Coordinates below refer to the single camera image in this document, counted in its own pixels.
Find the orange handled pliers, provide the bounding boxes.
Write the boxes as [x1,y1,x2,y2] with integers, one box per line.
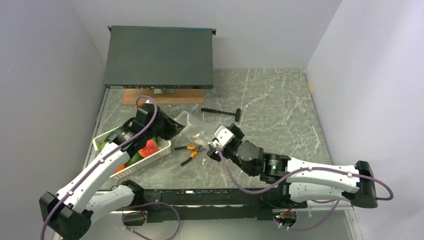
[174,143,207,167]

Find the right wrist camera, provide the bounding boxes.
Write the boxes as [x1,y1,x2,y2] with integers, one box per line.
[211,125,235,150]

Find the white perforated plastic basket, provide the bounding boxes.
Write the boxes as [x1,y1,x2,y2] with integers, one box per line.
[92,127,172,181]

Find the green lettuce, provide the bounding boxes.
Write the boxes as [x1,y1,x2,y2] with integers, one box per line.
[98,132,114,152]

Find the orange fruit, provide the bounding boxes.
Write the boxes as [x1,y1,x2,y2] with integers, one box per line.
[115,164,126,173]

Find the dark green rack server box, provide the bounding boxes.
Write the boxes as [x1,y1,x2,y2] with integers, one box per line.
[103,25,217,90]

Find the wooden board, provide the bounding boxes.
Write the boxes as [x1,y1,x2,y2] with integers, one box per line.
[121,89,205,106]

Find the red peach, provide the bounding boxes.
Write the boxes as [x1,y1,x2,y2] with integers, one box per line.
[138,139,159,158]

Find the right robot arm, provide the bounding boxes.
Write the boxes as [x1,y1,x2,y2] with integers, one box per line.
[207,124,378,209]

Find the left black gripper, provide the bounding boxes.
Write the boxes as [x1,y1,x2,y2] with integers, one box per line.
[146,110,187,141]

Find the clear dotted zip bag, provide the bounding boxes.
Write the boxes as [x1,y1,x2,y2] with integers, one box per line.
[174,111,218,148]

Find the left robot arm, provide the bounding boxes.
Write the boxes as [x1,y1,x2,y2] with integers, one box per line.
[39,103,184,240]

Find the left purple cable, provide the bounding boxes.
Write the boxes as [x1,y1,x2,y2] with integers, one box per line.
[39,95,181,240]

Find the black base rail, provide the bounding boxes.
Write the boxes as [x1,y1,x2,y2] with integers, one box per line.
[96,187,332,223]

